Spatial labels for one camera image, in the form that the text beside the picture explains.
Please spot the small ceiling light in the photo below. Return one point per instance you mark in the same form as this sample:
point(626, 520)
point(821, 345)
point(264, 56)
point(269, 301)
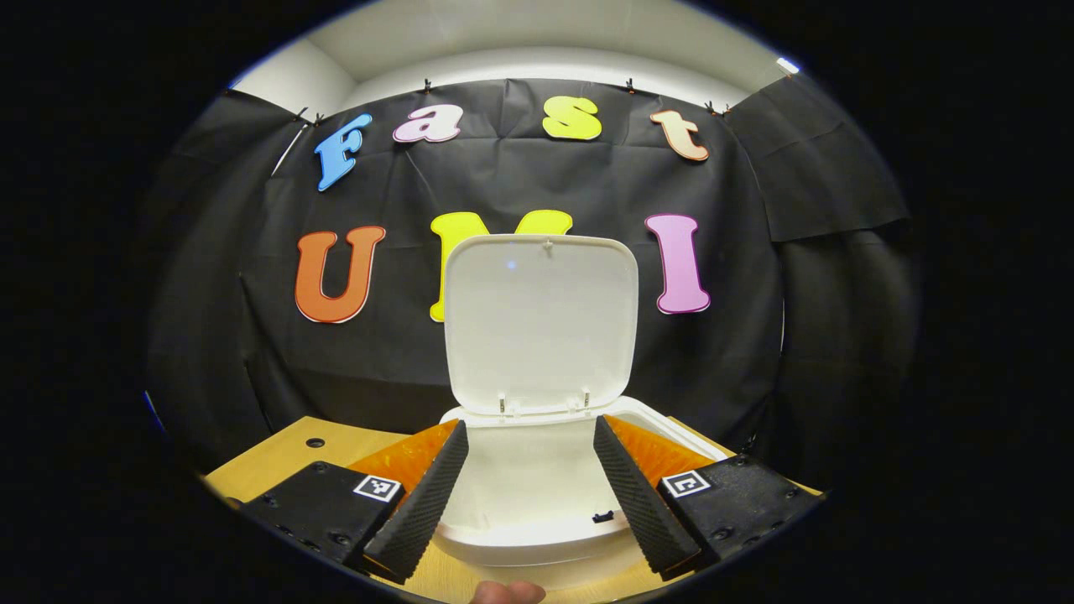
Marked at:
point(787, 65)

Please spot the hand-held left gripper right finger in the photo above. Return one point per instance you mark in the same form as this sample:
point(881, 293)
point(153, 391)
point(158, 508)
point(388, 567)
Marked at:
point(642, 503)

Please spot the wooden desktop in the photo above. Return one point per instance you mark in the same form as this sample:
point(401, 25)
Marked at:
point(285, 461)

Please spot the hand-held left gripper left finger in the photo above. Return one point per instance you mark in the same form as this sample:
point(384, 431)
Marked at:
point(419, 503)

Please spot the white desktop garbage bin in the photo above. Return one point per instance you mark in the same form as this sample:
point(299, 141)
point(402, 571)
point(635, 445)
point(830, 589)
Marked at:
point(537, 319)

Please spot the black backdrop cloth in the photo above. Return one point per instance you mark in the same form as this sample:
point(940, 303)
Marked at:
point(755, 294)

